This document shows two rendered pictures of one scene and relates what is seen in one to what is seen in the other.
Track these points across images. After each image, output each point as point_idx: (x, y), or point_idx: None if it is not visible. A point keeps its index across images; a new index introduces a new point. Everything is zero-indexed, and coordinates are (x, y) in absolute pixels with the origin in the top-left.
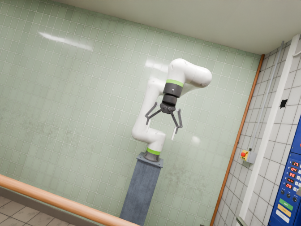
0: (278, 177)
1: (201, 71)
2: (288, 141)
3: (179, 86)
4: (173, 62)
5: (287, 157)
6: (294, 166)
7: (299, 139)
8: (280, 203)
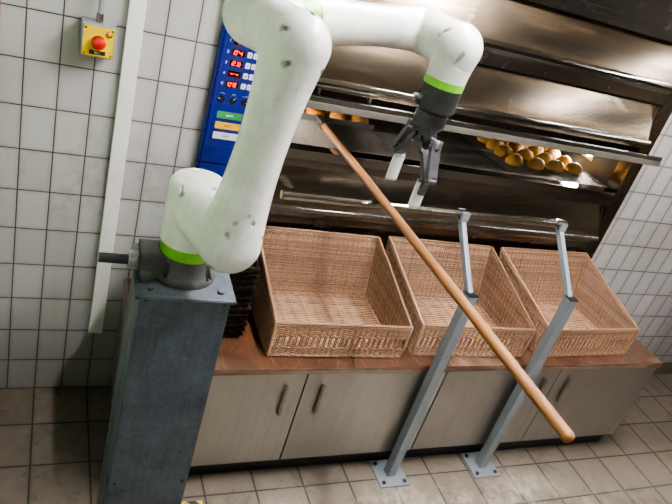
0: (196, 71)
1: None
2: None
3: None
4: (482, 48)
5: (210, 26)
6: (238, 47)
7: None
8: (218, 119)
